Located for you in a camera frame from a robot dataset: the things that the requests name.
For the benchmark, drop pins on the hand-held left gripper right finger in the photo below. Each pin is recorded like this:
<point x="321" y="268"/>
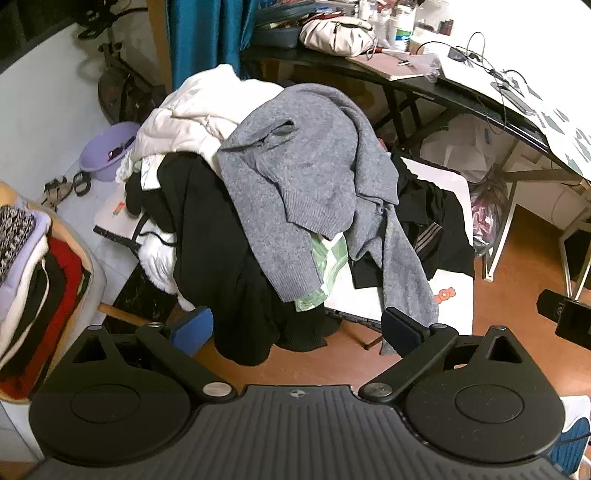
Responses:
<point x="398" y="332"/>

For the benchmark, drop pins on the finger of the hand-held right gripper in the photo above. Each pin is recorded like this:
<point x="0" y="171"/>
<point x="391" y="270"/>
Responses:
<point x="570" y="316"/>

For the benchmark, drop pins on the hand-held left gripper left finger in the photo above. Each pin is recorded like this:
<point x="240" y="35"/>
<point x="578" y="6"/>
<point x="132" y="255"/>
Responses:
<point x="194" y="328"/>

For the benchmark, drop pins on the grey knit sweater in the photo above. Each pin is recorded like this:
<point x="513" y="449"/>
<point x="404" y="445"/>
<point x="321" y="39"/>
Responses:
<point x="300" y="161"/>

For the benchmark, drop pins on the clear bag of pink clothes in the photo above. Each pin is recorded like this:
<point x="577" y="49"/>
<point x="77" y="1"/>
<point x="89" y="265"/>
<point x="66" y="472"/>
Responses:
<point x="485" y="212"/>

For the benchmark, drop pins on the stack of folded clothes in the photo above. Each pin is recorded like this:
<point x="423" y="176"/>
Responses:
<point x="55" y="277"/>

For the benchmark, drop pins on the white folding table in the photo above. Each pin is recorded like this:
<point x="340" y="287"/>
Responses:
<point x="360" y="295"/>

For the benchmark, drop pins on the large black garment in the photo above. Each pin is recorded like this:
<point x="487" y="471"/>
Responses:
<point x="207" y="240"/>

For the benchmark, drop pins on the green and white cloth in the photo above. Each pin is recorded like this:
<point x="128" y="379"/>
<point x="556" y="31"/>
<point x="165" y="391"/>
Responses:
<point x="328" y="263"/>

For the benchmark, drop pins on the black garment with striped trim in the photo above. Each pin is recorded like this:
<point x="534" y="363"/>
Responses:
<point x="429" y="212"/>

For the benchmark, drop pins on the blue cloth item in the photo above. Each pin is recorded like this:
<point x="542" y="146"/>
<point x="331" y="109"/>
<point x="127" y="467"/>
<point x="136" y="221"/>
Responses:
<point x="575" y="445"/>

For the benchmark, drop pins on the purple plastic basin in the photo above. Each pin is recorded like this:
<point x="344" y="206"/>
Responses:
<point x="99" y="157"/>

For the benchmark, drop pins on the white fleece garment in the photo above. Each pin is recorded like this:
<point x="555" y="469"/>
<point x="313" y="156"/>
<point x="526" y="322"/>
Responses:
<point x="194" y="106"/>

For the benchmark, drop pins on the black exercise bike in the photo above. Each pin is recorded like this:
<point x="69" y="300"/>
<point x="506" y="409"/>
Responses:
<point x="124" y="92"/>

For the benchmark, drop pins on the geometric patterned table mat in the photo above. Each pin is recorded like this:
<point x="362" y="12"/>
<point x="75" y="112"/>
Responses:
<point x="471" y="78"/>

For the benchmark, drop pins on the pink notebook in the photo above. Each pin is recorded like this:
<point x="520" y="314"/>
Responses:
<point x="383" y="67"/>

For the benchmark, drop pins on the black desk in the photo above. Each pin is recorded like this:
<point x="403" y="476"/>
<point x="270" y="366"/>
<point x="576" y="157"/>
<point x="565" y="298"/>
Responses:
<point x="323" y="62"/>

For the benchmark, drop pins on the teal curtain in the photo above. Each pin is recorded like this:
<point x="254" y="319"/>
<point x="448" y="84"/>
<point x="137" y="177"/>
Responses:
<point x="198" y="41"/>

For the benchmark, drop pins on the white bottle with green label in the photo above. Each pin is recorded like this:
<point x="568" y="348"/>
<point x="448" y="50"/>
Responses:
<point x="399" y="32"/>

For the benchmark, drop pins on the beige handbag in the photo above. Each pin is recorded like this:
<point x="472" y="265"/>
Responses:
<point x="337" y="34"/>

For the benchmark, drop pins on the blue zip case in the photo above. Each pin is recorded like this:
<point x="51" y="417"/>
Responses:
<point x="277" y="34"/>

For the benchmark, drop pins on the cluster of small bottles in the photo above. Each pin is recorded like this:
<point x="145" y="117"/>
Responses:
<point x="374" y="9"/>

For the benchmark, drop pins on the grey metal table frame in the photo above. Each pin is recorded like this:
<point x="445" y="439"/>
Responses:
<point x="505" y="226"/>

